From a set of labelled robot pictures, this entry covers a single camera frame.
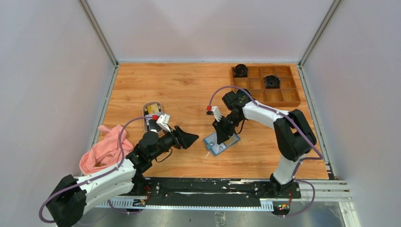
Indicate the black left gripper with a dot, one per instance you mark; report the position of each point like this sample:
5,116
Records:
187,138

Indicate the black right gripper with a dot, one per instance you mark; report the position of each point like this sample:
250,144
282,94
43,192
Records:
223,133

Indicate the blue leather card holder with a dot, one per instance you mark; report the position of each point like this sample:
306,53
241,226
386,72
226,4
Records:
216,149

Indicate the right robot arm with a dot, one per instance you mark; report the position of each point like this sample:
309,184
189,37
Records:
295,138

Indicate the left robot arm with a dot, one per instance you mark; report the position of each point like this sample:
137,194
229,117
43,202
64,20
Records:
75,196

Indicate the black blue rosette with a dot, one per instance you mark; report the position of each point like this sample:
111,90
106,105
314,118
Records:
243,94

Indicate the black rosette top left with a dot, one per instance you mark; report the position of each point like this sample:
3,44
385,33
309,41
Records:
240,71

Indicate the black rosette middle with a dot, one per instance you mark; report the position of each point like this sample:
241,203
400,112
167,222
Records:
272,82

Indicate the wooden compartment tray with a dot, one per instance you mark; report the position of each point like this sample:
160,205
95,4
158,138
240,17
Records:
286,96

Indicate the pink cloth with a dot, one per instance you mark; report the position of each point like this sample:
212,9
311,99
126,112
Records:
106,152

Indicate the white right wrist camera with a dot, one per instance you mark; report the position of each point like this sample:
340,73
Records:
214,110

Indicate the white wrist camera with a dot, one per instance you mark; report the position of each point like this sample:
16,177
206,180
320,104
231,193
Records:
162,122
214,110

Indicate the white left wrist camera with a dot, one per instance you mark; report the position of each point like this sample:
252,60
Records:
162,122

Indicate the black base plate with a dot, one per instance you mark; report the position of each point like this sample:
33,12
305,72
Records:
202,193

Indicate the aluminium frame rail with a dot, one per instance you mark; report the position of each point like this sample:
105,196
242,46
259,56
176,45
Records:
311,191

